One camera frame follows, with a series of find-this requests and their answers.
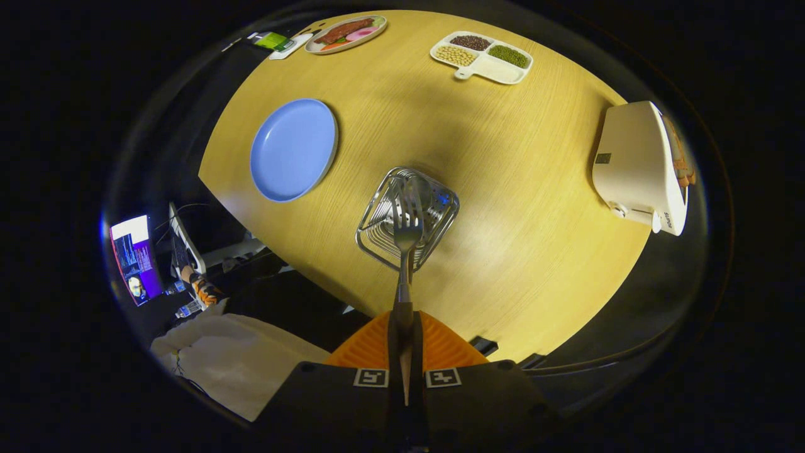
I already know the green label plastic bottle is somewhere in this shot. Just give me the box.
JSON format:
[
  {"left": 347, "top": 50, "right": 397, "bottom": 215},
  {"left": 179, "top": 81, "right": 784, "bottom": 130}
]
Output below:
[{"left": 252, "top": 30, "right": 296, "bottom": 53}]

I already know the toasted bread slice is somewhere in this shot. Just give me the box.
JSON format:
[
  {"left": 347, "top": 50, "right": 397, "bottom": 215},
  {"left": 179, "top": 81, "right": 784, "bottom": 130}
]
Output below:
[{"left": 665, "top": 117, "right": 697, "bottom": 188}]

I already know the metal fork wooden handle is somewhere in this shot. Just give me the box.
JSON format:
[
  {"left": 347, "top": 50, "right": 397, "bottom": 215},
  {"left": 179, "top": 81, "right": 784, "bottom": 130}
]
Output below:
[{"left": 391, "top": 195, "right": 425, "bottom": 406}]

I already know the orange patterned sleeve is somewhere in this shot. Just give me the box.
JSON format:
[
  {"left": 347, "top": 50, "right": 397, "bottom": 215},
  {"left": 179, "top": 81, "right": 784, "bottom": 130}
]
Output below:
[{"left": 179, "top": 264, "right": 227, "bottom": 307}]

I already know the white toaster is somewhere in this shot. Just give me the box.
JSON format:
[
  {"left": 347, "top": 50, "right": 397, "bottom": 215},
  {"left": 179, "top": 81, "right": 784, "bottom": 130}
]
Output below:
[{"left": 592, "top": 101, "right": 692, "bottom": 237}]

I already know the white divided bean dish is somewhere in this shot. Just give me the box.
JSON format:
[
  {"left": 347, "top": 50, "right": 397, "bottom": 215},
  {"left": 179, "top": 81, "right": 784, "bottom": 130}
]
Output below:
[{"left": 430, "top": 31, "right": 534, "bottom": 85}]

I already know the plate of steak food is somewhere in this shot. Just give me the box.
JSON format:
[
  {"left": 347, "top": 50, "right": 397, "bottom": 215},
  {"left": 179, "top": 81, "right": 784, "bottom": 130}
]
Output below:
[{"left": 304, "top": 15, "right": 388, "bottom": 55}]

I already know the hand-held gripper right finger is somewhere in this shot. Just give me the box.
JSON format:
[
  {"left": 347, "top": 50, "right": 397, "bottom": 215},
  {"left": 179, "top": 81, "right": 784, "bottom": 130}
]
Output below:
[{"left": 412, "top": 310, "right": 564, "bottom": 453}]

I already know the silver laptop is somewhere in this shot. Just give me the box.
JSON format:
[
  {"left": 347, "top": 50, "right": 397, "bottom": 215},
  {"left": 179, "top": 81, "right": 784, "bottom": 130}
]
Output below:
[{"left": 169, "top": 203, "right": 207, "bottom": 274}]

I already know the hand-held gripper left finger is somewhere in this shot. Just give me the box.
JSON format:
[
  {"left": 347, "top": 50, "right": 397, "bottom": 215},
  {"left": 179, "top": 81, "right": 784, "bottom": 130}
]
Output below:
[{"left": 252, "top": 310, "right": 403, "bottom": 453}]

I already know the white clothing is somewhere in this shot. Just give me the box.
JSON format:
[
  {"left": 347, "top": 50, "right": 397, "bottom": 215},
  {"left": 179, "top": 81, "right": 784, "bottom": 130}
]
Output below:
[{"left": 150, "top": 302, "right": 331, "bottom": 422}]

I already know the white square coaster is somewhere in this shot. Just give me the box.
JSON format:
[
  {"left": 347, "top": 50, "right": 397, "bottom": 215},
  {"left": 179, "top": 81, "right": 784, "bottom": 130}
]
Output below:
[{"left": 269, "top": 33, "right": 313, "bottom": 61}]

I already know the blue round plate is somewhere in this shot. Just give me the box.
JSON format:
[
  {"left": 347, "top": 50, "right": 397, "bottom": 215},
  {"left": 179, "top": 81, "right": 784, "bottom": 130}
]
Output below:
[{"left": 250, "top": 98, "right": 339, "bottom": 203}]

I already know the metal wire basket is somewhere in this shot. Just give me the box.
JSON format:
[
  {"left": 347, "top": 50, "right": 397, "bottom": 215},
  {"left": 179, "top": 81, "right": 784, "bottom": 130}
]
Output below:
[{"left": 355, "top": 166, "right": 460, "bottom": 272}]

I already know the computer monitor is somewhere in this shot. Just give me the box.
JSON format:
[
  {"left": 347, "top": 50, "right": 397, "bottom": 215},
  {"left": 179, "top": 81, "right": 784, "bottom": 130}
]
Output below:
[{"left": 108, "top": 215, "right": 164, "bottom": 307}]

